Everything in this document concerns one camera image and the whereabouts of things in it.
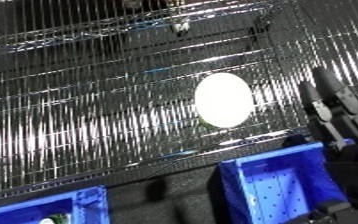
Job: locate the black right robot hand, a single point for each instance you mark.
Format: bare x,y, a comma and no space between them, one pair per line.
353,150

